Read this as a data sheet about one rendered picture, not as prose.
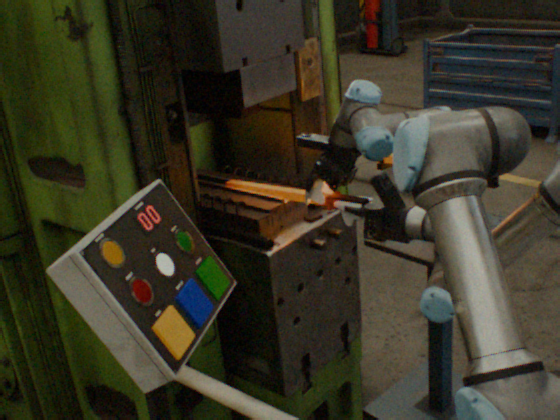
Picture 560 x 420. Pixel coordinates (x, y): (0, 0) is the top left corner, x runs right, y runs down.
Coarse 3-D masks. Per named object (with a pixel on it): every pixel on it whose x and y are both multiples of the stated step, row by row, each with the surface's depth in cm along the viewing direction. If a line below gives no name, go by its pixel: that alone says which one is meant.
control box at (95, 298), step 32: (160, 192) 137; (128, 224) 124; (160, 224) 132; (192, 224) 141; (64, 256) 113; (96, 256) 113; (128, 256) 120; (192, 256) 136; (64, 288) 113; (96, 288) 111; (128, 288) 116; (160, 288) 123; (96, 320) 114; (128, 320) 112; (128, 352) 115; (160, 352) 115; (192, 352) 122; (160, 384) 116
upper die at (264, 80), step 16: (256, 64) 159; (272, 64) 164; (288, 64) 168; (192, 80) 167; (208, 80) 163; (224, 80) 160; (240, 80) 156; (256, 80) 160; (272, 80) 165; (288, 80) 169; (192, 96) 169; (208, 96) 166; (224, 96) 162; (240, 96) 158; (256, 96) 161; (272, 96) 166
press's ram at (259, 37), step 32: (192, 0) 150; (224, 0) 148; (256, 0) 155; (288, 0) 164; (192, 32) 154; (224, 32) 149; (256, 32) 157; (288, 32) 166; (192, 64) 158; (224, 64) 151
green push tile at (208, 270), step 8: (208, 256) 139; (200, 264) 136; (208, 264) 138; (216, 264) 140; (200, 272) 134; (208, 272) 136; (216, 272) 139; (200, 280) 134; (208, 280) 135; (216, 280) 137; (224, 280) 140; (208, 288) 134; (216, 288) 136; (224, 288) 138; (216, 296) 135
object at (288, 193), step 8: (232, 184) 188; (240, 184) 186; (248, 184) 185; (256, 184) 184; (264, 184) 183; (256, 192) 183; (264, 192) 181; (272, 192) 179; (280, 192) 177; (288, 192) 175; (296, 192) 174; (336, 192) 168; (296, 200) 174; (304, 200) 172; (312, 200) 170; (328, 200) 166; (336, 200) 166; (344, 200) 163; (352, 200) 162; (360, 200) 161; (368, 200) 162; (328, 208) 167; (336, 208) 166
